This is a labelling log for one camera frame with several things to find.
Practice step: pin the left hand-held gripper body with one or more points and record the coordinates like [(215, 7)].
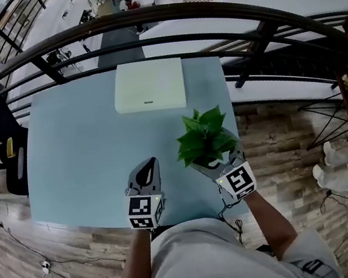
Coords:
[(141, 207)]

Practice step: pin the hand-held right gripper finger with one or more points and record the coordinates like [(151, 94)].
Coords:
[(210, 172), (239, 146)]

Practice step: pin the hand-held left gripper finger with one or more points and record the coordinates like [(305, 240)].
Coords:
[(133, 180), (157, 181)]

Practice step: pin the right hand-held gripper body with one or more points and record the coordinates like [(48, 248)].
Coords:
[(240, 181)]

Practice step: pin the green potted plant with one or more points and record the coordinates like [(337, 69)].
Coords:
[(205, 139)]

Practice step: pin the person's left forearm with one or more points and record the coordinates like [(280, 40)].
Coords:
[(137, 264)]

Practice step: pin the person's right forearm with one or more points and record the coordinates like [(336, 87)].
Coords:
[(271, 227)]

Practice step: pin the person's grey shirt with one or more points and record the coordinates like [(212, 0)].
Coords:
[(209, 262)]

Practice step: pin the white flat box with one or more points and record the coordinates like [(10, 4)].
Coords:
[(149, 84)]

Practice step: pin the yellow container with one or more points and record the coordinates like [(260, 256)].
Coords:
[(10, 148)]

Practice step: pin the black metal railing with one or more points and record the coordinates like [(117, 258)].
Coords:
[(8, 39), (152, 14)]

